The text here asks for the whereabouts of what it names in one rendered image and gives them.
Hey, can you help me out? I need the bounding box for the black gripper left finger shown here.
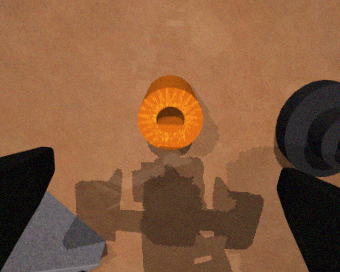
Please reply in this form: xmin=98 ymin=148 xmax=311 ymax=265
xmin=0 ymin=147 xmax=55 ymax=271

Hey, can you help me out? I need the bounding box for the orange knob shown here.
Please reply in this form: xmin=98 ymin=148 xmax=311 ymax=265
xmin=137 ymin=75 xmax=202 ymax=150

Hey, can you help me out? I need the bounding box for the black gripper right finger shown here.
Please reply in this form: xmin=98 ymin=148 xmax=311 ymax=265
xmin=276 ymin=167 xmax=340 ymax=272

